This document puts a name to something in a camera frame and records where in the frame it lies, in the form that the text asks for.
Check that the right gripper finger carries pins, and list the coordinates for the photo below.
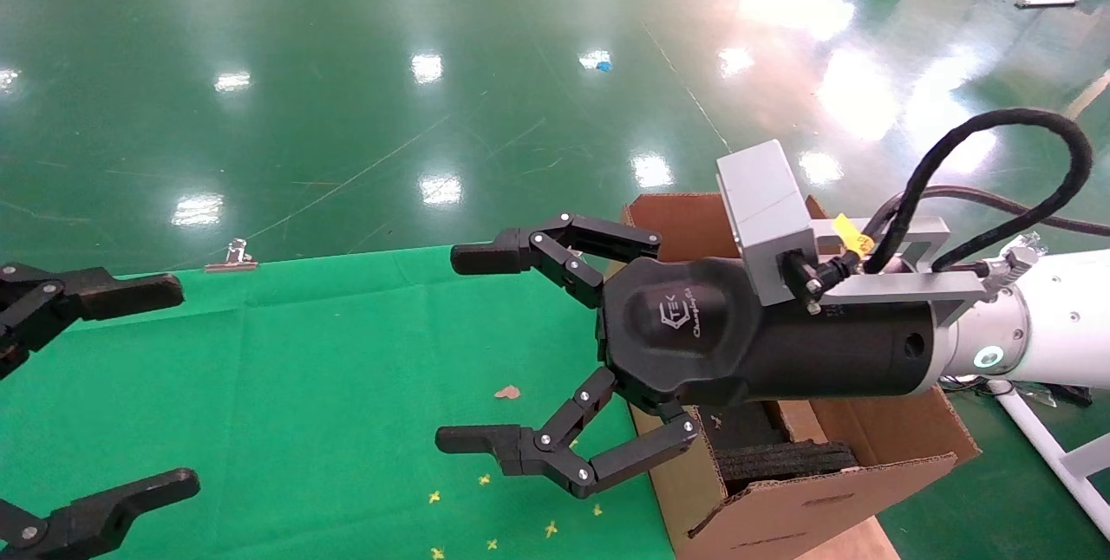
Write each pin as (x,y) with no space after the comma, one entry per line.
(512,252)
(529,449)

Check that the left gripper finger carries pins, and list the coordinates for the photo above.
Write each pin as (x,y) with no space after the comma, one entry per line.
(113,293)
(104,512)

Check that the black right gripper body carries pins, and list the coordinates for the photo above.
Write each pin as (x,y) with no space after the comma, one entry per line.
(694,352)

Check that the large open cardboard carton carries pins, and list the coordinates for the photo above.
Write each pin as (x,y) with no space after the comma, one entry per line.
(780,517)

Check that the silver binder clip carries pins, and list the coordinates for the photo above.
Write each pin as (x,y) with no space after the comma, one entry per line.
(234,257)

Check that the black foam liner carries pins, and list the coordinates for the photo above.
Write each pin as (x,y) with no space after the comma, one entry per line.
(780,460)

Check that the green table cloth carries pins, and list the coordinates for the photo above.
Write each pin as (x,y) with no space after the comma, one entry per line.
(303,387)

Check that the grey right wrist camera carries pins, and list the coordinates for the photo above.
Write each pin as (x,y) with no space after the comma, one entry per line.
(763,213)

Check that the silver camera mounting bracket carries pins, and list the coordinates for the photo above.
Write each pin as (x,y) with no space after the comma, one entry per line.
(902,287)

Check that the white metal frame leg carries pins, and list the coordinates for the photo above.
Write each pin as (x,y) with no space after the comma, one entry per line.
(1041,443)

